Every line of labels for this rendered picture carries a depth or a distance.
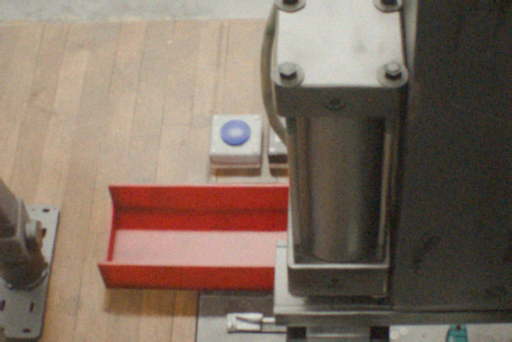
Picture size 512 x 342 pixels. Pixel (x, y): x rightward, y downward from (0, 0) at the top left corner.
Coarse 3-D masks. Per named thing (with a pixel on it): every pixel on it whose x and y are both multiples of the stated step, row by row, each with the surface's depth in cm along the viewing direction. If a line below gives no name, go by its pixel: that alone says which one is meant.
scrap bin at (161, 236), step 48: (144, 192) 136; (192, 192) 135; (240, 192) 135; (288, 192) 134; (144, 240) 136; (192, 240) 136; (240, 240) 136; (144, 288) 132; (192, 288) 132; (240, 288) 131
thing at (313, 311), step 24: (288, 312) 98; (312, 312) 98; (336, 312) 98; (360, 312) 97; (384, 312) 97; (408, 312) 97; (432, 312) 97; (456, 312) 97; (480, 312) 97; (504, 312) 97; (288, 336) 101; (312, 336) 99; (336, 336) 99; (360, 336) 99; (384, 336) 100
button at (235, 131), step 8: (232, 120) 143; (240, 120) 143; (224, 128) 142; (232, 128) 142; (240, 128) 142; (248, 128) 142; (224, 136) 141; (232, 136) 141; (240, 136) 141; (248, 136) 141; (232, 144) 141
